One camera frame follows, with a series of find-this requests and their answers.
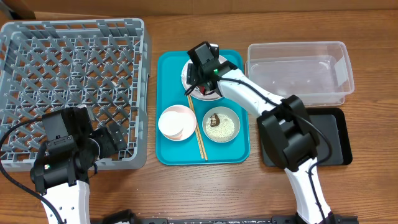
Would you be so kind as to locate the teal serving tray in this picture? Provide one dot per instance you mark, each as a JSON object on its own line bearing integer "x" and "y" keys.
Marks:
{"x": 170, "y": 91}

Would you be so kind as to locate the grey bowl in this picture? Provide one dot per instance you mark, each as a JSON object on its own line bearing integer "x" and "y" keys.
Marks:
{"x": 223, "y": 110}

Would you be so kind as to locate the grey dishwasher rack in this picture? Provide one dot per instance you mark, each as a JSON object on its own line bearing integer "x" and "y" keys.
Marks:
{"x": 46, "y": 66}

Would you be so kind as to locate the wooden chopstick left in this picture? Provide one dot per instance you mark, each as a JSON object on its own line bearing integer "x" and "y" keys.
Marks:
{"x": 196, "y": 130}

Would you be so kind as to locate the white paper cup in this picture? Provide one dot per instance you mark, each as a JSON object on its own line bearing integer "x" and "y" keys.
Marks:
{"x": 170, "y": 125}

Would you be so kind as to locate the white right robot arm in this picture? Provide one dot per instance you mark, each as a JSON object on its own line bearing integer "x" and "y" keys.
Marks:
{"x": 287, "y": 134}

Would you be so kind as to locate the red snack wrapper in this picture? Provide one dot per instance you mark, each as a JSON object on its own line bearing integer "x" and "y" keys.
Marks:
{"x": 202, "y": 90}

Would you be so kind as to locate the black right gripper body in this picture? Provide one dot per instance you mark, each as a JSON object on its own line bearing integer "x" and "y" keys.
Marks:
{"x": 192, "y": 75}

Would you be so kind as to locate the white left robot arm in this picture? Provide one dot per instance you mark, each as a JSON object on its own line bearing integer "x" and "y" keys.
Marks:
{"x": 60, "y": 171}

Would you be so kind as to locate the black plastic tray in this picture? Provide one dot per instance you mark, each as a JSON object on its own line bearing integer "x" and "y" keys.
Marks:
{"x": 330, "y": 121}

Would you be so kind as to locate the pink white small plate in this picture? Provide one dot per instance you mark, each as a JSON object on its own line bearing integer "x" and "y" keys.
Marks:
{"x": 187, "y": 118}

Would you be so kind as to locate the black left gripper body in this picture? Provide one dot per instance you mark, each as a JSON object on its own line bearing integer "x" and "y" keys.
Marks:
{"x": 111, "y": 140}

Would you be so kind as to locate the brown food scrap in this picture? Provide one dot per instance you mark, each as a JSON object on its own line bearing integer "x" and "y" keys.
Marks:
{"x": 214, "y": 120}

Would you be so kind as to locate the wooden chopstick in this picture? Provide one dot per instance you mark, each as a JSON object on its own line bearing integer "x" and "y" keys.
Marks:
{"x": 196, "y": 130}
{"x": 199, "y": 130}

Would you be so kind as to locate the clear plastic container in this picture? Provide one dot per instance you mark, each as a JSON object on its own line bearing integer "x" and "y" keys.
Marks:
{"x": 319, "y": 73}

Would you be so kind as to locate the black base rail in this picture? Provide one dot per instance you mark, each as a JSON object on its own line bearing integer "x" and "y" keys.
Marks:
{"x": 127, "y": 216}

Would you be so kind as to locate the white rice grains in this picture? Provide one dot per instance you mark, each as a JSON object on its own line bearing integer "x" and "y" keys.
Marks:
{"x": 223, "y": 132}

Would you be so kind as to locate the wooden chopstick right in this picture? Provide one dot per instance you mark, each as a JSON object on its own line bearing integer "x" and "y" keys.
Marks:
{"x": 199, "y": 130}

